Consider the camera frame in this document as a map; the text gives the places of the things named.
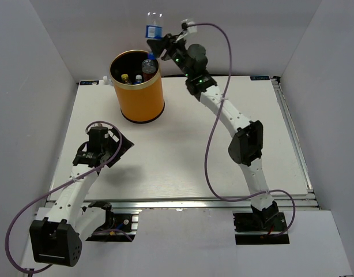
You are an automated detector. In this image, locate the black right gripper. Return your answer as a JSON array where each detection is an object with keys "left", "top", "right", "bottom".
[{"left": 147, "top": 33, "right": 191, "bottom": 80}]

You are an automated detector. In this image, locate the blue label plastic bottle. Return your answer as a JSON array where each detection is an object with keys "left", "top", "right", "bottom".
[{"left": 144, "top": 10, "right": 164, "bottom": 60}]

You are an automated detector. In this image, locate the red label plastic bottle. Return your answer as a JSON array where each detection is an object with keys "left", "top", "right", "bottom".
[{"left": 141, "top": 59, "right": 156, "bottom": 81}]

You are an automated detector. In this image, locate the yellow cap clear bottle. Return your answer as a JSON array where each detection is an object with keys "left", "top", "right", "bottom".
[{"left": 121, "top": 74, "right": 132, "bottom": 85}]

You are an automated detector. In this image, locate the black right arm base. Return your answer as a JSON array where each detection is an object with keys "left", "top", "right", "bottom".
[{"left": 234, "top": 212, "right": 290, "bottom": 245}]

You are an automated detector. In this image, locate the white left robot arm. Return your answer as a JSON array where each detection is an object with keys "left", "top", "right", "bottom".
[{"left": 29, "top": 123, "right": 134, "bottom": 267}]

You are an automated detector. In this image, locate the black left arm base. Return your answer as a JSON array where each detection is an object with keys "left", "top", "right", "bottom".
[{"left": 81, "top": 201, "right": 138, "bottom": 242}]

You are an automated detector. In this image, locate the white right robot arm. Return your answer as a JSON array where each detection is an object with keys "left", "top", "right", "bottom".
[{"left": 147, "top": 34, "right": 278, "bottom": 230}]

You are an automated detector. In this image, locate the orange cylindrical bin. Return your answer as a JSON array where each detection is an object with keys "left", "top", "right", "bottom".
[{"left": 110, "top": 50, "right": 165, "bottom": 124}]

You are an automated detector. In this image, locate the white connector behind bin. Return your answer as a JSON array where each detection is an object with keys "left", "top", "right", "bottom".
[{"left": 103, "top": 76, "right": 113, "bottom": 86}]

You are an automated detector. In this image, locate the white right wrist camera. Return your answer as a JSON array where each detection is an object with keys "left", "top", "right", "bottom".
[{"left": 178, "top": 19, "right": 197, "bottom": 40}]

